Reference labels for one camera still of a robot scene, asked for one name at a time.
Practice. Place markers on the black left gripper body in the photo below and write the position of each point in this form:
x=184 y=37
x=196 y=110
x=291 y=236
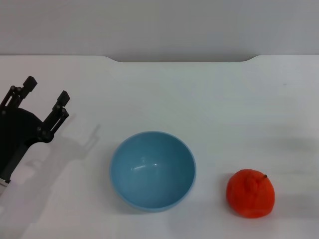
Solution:
x=15 y=129

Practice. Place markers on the blue bowl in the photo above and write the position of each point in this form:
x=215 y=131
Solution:
x=152 y=171

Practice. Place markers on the orange fruit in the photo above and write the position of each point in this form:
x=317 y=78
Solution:
x=249 y=196

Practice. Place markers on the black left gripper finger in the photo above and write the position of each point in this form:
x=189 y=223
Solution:
x=58 y=113
x=15 y=95

